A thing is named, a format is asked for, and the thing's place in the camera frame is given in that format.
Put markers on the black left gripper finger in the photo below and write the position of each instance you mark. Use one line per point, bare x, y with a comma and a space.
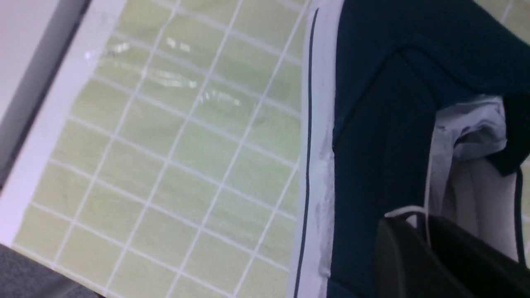
453, 264

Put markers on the navy canvas shoe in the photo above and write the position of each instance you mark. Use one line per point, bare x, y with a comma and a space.
411, 109

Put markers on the green checked tablecloth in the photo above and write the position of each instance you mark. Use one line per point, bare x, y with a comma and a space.
166, 161

